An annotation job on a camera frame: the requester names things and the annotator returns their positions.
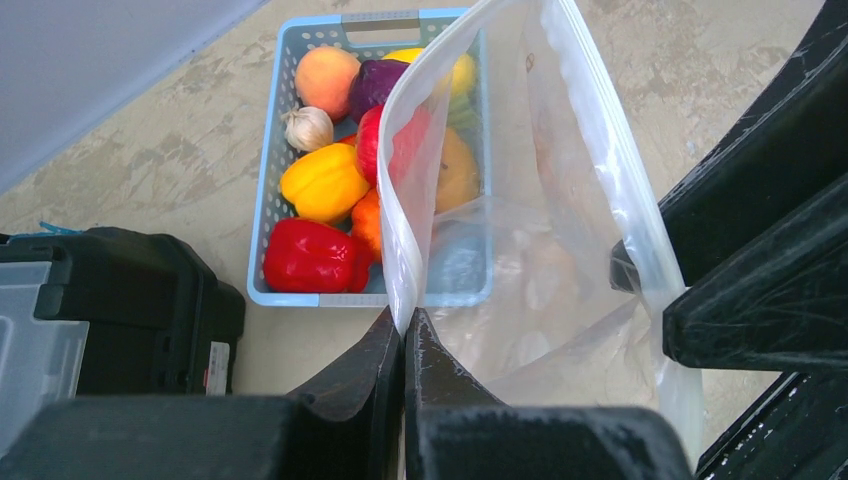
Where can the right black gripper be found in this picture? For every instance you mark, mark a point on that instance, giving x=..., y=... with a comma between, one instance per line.
x=778, y=304

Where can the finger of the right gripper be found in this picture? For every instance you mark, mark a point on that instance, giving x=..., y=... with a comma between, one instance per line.
x=789, y=144

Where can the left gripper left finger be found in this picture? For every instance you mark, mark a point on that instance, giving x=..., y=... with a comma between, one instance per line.
x=340, y=424

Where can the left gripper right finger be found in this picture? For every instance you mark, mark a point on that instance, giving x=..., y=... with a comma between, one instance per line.
x=456, y=429

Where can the red toy bell pepper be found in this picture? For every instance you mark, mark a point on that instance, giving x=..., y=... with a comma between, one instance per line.
x=305, y=256

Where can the orange toy pumpkin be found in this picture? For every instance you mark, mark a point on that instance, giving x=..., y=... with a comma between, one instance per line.
x=366, y=223

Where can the clear zip top bag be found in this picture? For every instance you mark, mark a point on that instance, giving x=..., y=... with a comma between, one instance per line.
x=583, y=264

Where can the light blue plastic basket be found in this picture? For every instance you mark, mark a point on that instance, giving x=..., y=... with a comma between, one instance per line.
x=461, y=271

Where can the black plastic toolbox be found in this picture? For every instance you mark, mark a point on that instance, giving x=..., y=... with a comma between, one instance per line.
x=110, y=311

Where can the yellow toy bell pepper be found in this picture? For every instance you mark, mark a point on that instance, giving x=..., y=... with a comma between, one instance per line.
x=325, y=185

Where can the white toy garlic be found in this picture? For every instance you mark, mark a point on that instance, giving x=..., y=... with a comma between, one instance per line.
x=308, y=128

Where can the green toy vegetable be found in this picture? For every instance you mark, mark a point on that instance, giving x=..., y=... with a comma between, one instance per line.
x=461, y=113

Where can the yellow toy lemon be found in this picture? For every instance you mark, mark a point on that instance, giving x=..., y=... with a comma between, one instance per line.
x=463, y=71

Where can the peach toy fruit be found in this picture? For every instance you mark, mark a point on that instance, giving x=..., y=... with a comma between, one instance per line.
x=323, y=79

